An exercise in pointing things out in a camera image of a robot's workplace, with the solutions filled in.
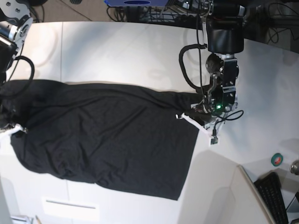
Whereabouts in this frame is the pencil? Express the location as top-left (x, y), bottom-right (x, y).
top-left (35, 216), bottom-right (42, 224)

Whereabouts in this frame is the black t-shirt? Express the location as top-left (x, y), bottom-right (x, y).
top-left (1, 80), bottom-right (199, 200)

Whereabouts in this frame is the metal knob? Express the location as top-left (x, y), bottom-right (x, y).
top-left (290, 160), bottom-right (299, 176)

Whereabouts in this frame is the black keyboard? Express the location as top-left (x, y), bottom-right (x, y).
top-left (254, 172), bottom-right (289, 224)

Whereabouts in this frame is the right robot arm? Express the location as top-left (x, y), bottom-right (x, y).
top-left (0, 0), bottom-right (35, 99)

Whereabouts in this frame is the green tape roll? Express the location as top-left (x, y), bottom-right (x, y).
top-left (271, 153), bottom-right (284, 167)

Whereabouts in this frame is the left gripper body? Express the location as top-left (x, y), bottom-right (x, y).
top-left (186, 106), bottom-right (222, 126)

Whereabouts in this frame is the white partition panel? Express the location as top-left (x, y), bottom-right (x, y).
top-left (178, 150), bottom-right (275, 224)

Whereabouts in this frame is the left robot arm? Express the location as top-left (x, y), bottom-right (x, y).
top-left (179, 0), bottom-right (245, 126)

